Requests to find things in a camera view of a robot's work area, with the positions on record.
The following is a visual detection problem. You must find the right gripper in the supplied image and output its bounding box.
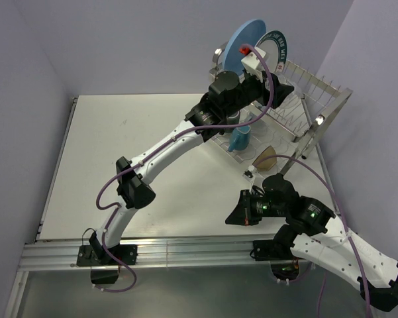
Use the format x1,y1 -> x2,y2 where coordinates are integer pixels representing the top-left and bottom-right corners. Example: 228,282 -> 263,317
224,188 -> 286,225

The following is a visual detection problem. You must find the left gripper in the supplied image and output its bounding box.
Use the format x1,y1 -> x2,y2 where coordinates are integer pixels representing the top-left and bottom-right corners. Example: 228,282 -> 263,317
223,70 -> 293,119

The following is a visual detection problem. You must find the clear plastic glass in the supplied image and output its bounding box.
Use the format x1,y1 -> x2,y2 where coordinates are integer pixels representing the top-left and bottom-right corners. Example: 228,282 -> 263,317
277,91 -> 303,113

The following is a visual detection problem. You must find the stainless steel dish rack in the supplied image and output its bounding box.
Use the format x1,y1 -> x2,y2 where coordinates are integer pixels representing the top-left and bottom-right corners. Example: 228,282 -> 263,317
227,60 -> 353,168

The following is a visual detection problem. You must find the grey blue plastic cup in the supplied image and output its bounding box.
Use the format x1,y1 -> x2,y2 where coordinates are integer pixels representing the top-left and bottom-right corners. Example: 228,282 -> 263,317
244,112 -> 268,135

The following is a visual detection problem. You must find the white plate green rim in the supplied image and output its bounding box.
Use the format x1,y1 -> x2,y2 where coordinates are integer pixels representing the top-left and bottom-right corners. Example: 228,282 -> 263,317
256,30 -> 288,73

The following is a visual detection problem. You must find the black mug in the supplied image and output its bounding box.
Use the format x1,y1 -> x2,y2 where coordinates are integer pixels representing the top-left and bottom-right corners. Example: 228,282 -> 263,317
225,111 -> 241,130

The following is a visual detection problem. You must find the black bowl tan outside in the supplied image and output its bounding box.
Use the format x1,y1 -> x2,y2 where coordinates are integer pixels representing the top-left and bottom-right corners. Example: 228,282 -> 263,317
252,146 -> 277,172

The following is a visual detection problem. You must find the teal mug white inside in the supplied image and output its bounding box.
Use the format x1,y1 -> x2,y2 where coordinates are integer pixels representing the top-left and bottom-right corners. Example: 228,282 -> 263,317
228,125 -> 251,152

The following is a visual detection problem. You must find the blue plastic plate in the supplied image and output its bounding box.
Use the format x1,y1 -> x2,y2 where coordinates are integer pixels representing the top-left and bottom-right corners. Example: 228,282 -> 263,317
222,19 -> 266,75

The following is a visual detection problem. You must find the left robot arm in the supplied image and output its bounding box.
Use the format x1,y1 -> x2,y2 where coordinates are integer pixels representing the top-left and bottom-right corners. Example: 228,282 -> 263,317
89,71 -> 294,264

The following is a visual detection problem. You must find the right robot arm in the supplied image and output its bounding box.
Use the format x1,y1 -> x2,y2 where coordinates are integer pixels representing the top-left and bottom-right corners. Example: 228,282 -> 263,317
225,174 -> 398,312

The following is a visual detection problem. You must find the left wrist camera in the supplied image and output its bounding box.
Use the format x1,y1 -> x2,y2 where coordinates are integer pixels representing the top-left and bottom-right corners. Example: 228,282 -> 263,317
240,48 -> 264,82

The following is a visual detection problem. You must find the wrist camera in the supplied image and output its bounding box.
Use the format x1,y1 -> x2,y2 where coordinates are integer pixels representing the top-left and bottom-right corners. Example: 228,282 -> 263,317
242,165 -> 261,191
240,48 -> 264,82

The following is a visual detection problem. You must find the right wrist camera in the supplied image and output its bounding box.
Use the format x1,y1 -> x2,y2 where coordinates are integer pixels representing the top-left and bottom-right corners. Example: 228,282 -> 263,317
242,165 -> 261,191

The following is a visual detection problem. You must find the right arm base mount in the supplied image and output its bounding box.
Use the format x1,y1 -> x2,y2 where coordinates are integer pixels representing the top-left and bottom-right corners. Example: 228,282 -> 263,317
249,240 -> 313,286

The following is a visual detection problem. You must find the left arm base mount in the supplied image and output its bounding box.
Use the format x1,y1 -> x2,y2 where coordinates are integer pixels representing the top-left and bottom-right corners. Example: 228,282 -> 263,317
76,244 -> 138,286

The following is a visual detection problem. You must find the aluminium mounting rail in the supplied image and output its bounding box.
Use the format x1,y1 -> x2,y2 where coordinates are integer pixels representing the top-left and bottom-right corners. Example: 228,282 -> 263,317
17,235 -> 274,272

